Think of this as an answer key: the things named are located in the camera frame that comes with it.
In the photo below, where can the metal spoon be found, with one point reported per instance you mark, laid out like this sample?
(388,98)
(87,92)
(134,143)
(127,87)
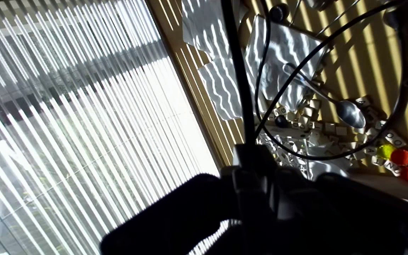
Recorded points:
(347,111)

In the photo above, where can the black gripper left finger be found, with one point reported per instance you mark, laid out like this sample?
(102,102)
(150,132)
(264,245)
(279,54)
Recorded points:
(175,223)

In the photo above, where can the white window blinds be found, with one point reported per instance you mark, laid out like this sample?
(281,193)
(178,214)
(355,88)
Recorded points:
(93,122)

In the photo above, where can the striped grey cloth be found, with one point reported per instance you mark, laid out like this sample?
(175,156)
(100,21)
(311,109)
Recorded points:
(204,29)

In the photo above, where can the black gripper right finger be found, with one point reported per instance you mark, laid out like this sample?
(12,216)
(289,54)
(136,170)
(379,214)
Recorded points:
(362,220)

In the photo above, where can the white patterned cloth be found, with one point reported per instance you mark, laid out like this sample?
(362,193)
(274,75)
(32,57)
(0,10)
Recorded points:
(311,152)

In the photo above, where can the yellow ball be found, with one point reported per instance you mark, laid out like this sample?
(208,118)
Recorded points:
(385,150)

